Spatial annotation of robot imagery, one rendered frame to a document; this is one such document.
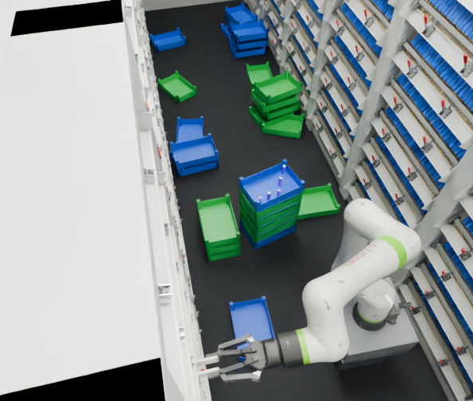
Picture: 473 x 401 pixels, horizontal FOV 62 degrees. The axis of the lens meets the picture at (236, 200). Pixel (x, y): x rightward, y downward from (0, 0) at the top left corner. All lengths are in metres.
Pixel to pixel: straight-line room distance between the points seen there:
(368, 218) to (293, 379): 1.07
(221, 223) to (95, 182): 1.89
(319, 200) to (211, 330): 1.12
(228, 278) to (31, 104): 1.86
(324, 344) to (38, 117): 0.86
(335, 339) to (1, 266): 0.86
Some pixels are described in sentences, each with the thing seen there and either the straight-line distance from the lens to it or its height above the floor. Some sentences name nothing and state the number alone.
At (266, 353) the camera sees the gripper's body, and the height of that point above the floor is 1.04.
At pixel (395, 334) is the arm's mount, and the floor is 0.39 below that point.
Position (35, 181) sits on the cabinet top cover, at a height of 1.75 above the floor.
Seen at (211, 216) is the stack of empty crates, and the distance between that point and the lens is 2.40.
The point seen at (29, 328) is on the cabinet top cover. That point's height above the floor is 1.75.
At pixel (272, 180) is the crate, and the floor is 0.40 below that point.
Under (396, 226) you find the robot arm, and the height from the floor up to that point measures 1.03.
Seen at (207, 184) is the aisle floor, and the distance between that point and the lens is 2.78.
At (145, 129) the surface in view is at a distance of 0.96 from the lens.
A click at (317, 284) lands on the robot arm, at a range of 1.09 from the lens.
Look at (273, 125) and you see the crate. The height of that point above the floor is 0.00.
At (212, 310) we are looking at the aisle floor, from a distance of 2.30.
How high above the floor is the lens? 2.12
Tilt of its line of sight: 53 degrees down
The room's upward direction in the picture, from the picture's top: 1 degrees counter-clockwise
